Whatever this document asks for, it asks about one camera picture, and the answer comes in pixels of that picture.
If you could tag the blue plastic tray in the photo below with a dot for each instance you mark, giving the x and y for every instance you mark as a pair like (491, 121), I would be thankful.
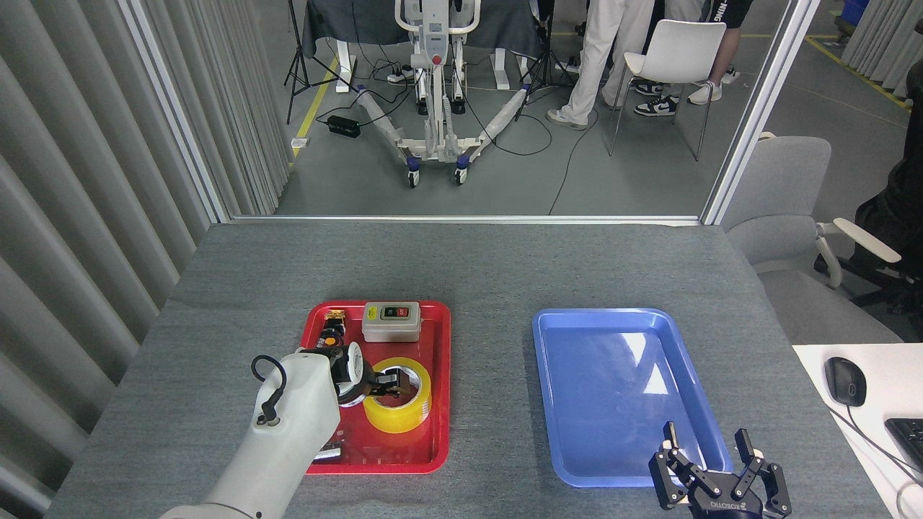
(598, 389)

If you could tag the grey office chair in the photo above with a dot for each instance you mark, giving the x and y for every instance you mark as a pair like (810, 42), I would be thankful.
(779, 180)

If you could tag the black computer mouse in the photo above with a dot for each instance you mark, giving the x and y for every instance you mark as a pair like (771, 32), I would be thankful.
(845, 380)

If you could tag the silver frame post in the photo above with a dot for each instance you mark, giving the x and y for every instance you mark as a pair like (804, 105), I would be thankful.
(761, 108)

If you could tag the person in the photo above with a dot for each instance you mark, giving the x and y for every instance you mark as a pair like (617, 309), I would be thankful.
(598, 50)
(901, 209)
(728, 50)

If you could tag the red plastic tray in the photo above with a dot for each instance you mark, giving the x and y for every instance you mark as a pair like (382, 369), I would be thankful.
(404, 450)

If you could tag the black tripod stand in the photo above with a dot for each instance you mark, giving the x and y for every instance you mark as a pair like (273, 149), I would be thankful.
(296, 50)
(546, 65)

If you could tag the grey pleated curtain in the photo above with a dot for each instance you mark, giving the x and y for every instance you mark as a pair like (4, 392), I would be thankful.
(72, 180)
(887, 36)

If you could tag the blue bin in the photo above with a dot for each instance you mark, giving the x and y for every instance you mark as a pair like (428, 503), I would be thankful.
(854, 9)

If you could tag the white stand on wheels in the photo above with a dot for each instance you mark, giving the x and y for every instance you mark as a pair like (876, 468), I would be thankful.
(433, 86)

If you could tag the small black silver part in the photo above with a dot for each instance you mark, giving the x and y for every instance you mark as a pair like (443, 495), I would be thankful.
(328, 454)

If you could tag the black orange push button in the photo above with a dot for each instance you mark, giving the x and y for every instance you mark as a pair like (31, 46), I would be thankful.
(332, 328)

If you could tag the yellow tape roll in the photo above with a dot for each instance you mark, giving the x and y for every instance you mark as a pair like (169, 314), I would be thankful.
(393, 419)

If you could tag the table with dark cloth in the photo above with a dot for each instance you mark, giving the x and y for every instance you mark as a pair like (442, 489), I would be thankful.
(360, 21)

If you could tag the white desk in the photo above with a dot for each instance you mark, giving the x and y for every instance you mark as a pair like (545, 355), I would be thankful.
(887, 375)

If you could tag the black power brick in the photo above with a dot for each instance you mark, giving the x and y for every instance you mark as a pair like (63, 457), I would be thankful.
(343, 126)

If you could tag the silver frame crossbar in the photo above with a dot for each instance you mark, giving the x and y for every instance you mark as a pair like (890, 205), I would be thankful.
(461, 219)

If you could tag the white plastic chair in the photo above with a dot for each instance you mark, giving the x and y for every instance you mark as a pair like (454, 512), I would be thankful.
(678, 50)

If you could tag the grey two-button switch box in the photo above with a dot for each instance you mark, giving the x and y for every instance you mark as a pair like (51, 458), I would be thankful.
(389, 328)

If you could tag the black keyboard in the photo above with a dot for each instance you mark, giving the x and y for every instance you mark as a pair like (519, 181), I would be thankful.
(908, 440)

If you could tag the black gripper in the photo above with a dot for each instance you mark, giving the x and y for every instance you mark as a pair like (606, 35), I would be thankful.
(725, 504)
(368, 378)

